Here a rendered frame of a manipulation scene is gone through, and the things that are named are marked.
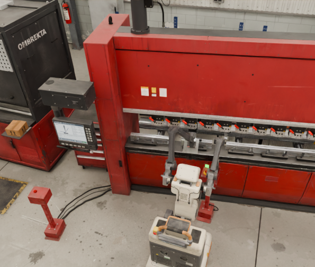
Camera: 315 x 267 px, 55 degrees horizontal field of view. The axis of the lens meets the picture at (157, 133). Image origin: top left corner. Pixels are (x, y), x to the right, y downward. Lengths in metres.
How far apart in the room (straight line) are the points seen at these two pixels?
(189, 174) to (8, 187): 3.09
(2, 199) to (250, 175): 3.48
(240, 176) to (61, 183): 2.64
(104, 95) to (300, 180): 2.58
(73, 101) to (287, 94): 2.18
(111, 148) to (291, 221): 2.54
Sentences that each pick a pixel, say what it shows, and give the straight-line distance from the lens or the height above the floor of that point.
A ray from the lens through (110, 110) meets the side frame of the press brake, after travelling 3.53.
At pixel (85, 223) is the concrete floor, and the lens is 4.37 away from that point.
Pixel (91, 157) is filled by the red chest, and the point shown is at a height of 0.35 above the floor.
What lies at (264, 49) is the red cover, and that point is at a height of 2.23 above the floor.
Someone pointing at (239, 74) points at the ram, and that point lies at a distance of 3.29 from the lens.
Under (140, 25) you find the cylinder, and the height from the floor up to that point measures 2.38.
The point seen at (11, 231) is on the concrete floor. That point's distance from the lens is 4.65.
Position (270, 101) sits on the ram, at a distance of 3.50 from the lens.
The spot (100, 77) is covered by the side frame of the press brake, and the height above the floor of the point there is 1.92.
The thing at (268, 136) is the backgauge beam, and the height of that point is 0.94.
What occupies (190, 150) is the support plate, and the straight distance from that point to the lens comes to 3.69.
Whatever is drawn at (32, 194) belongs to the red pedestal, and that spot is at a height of 0.80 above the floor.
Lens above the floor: 3.50
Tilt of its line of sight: 40 degrees down
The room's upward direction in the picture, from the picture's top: 2 degrees counter-clockwise
